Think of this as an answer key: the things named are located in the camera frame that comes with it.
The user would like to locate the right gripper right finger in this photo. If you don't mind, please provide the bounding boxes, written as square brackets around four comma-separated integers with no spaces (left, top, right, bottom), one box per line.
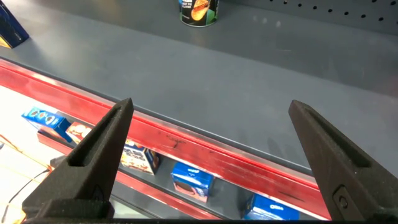
[288,99,398,222]

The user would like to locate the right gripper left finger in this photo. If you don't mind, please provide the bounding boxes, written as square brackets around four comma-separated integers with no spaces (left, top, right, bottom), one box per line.
[21,97,135,219]

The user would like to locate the red and white snack box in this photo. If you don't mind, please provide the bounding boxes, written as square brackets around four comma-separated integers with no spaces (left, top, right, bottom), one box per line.
[65,121,93,145]

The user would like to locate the blue cookie box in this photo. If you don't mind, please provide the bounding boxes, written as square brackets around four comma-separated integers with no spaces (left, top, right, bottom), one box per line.
[241,193,300,221]
[170,161,215,203]
[21,106,73,143]

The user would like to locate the dark blue snack box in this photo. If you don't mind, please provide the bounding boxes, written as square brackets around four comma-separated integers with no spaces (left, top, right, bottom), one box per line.
[0,2,30,49]

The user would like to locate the black snack can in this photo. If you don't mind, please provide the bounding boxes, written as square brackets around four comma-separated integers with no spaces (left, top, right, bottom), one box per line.
[178,0,220,28]

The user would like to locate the black cable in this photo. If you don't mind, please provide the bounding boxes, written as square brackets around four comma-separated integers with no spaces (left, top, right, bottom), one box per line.
[0,167,51,222]

